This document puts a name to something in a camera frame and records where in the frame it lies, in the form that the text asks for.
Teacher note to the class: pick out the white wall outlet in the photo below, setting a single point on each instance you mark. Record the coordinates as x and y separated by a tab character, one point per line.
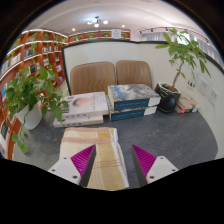
213	96
204	86

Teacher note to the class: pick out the black track light rail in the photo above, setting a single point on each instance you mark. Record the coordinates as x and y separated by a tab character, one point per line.
156	29

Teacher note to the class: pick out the ceiling lamp cluster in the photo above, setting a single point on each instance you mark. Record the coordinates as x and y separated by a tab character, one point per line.
96	21

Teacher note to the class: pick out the beige and yellow striped towel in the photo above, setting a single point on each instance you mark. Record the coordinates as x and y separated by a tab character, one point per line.
100	156

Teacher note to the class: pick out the brown leather chair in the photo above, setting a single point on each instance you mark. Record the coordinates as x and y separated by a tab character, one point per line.
133	73
93	78

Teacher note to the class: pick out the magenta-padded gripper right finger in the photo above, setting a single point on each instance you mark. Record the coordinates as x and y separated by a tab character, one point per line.
160	166

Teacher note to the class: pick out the stack of small books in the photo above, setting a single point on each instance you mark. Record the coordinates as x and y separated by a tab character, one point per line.
186	105

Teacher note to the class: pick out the orange wooden bookshelf unit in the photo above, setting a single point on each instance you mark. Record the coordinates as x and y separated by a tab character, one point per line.
43	56

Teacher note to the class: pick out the white sheer curtain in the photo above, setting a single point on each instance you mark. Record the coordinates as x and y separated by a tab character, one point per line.
208	50

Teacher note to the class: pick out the tall plant in black pot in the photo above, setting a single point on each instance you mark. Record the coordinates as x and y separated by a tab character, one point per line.
168	101

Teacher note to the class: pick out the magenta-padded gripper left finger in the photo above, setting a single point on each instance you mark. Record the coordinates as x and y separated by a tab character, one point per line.
63	168

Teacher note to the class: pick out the large white book with portrait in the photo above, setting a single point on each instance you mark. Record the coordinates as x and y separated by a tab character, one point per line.
86	103

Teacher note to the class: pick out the small white sign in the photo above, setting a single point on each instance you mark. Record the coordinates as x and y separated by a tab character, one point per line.
116	34

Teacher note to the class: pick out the thick dark blue-spined book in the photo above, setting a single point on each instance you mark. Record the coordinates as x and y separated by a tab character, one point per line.
128	115
133	96

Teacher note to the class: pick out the pothos plant in white pot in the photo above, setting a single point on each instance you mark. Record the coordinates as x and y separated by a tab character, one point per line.
30	116

